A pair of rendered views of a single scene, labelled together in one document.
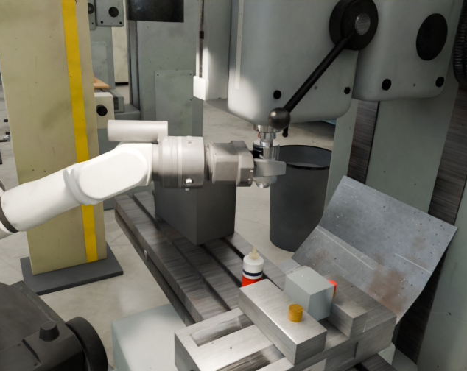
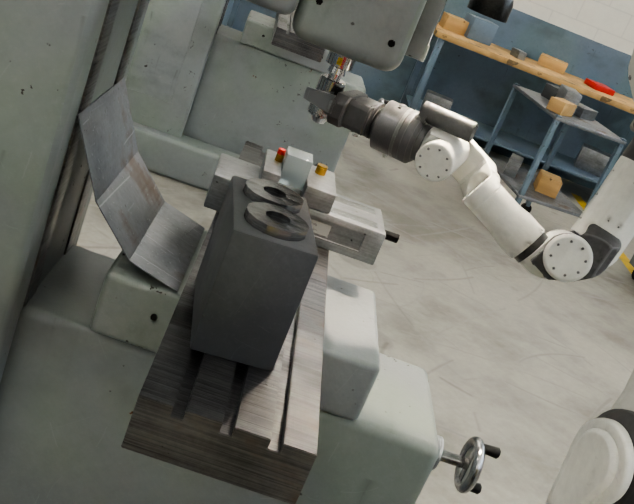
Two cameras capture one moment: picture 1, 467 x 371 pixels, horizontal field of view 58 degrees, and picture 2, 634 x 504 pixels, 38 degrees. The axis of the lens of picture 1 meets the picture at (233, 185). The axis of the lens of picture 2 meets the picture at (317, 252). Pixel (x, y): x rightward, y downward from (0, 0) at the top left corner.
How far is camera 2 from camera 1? 2.21 m
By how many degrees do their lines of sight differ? 131
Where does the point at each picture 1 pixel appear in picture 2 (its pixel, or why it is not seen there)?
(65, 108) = not seen: outside the picture
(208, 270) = not seen: hidden behind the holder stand
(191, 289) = (317, 281)
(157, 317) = (333, 341)
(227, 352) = (360, 212)
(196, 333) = (372, 225)
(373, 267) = (128, 174)
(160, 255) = (319, 320)
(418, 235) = (121, 110)
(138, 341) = (363, 339)
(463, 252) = not seen: hidden behind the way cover
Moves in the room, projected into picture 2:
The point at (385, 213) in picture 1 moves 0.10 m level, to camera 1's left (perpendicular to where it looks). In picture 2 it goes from (108, 115) to (148, 140)
